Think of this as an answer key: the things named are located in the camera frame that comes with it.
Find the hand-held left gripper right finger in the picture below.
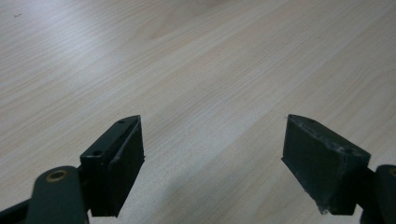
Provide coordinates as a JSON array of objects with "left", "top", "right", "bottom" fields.
[{"left": 281, "top": 113, "right": 372, "bottom": 216}]

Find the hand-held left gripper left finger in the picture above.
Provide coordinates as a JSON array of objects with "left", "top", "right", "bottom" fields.
[{"left": 79, "top": 114, "right": 146, "bottom": 218}]

